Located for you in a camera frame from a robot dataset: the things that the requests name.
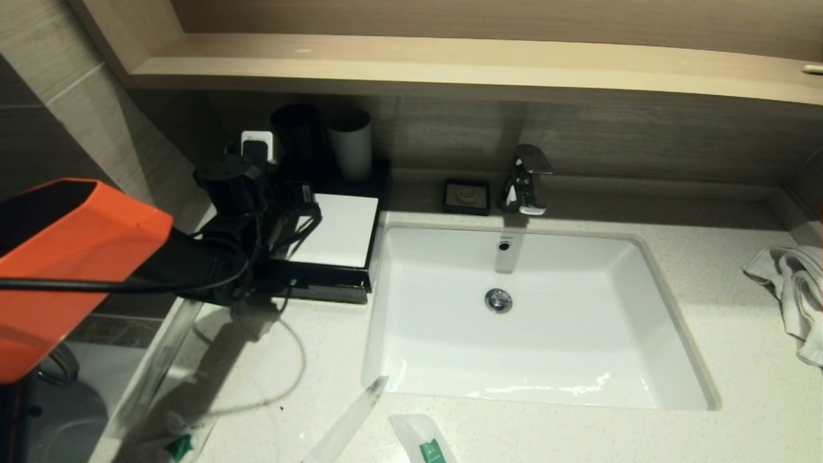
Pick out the dark shower hose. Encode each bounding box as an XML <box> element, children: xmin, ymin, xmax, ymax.
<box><xmin>39</xmin><ymin>344</ymin><xmax>82</xmax><ymax>388</ymax></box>

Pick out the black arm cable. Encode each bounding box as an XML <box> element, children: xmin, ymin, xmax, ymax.
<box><xmin>0</xmin><ymin>193</ymin><xmax>323</xmax><ymax>298</ymax></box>

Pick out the white packet with green label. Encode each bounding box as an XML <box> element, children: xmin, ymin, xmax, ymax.
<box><xmin>390</xmin><ymin>413</ymin><xmax>458</xmax><ymax>463</ymax></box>

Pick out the chrome faucet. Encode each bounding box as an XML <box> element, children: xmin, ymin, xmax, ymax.
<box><xmin>498</xmin><ymin>145</ymin><xmax>554</xmax><ymax>217</ymax></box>

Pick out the black amenity box with drawer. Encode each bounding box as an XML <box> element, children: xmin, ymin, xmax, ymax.
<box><xmin>254</xmin><ymin>156</ymin><xmax>393</xmax><ymax>304</ymax></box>

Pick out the white crumpled towel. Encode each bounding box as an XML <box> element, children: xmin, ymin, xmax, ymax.
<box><xmin>741</xmin><ymin>246</ymin><xmax>823</xmax><ymax>368</ymax></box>

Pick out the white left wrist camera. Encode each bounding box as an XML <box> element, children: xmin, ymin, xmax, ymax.
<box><xmin>240</xmin><ymin>131</ymin><xmax>276</xmax><ymax>163</ymax></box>

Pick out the black square soap dish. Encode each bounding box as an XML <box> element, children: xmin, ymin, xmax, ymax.
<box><xmin>442</xmin><ymin>179</ymin><xmax>491</xmax><ymax>217</ymax></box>

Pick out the white card sheet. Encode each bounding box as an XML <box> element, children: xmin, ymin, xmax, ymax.
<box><xmin>286</xmin><ymin>193</ymin><xmax>380</xmax><ymax>268</ymax></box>

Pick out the white sachet with green print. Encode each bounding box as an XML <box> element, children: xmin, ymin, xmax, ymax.
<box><xmin>140</xmin><ymin>418</ymin><xmax>216</xmax><ymax>463</ymax></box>

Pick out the grey cup with dark rim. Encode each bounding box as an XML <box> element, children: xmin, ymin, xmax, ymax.
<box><xmin>327</xmin><ymin>109</ymin><xmax>374</xmax><ymax>183</ymax></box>

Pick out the long clear wrapped toothbrush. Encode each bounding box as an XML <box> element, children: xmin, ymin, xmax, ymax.
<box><xmin>113</xmin><ymin>299</ymin><xmax>206</xmax><ymax>444</ymax></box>

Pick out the white ceramic sink basin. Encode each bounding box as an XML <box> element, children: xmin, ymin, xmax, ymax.
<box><xmin>362</xmin><ymin>222</ymin><xmax>719</xmax><ymax>411</ymax></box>

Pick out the light wooden shelf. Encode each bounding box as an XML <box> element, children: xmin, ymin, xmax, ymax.
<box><xmin>129</xmin><ymin>33</ymin><xmax>823</xmax><ymax>109</ymax></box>

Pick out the black tapered cup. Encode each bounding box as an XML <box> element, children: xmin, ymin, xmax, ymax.
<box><xmin>270</xmin><ymin>105</ymin><xmax>322</xmax><ymax>184</ymax></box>

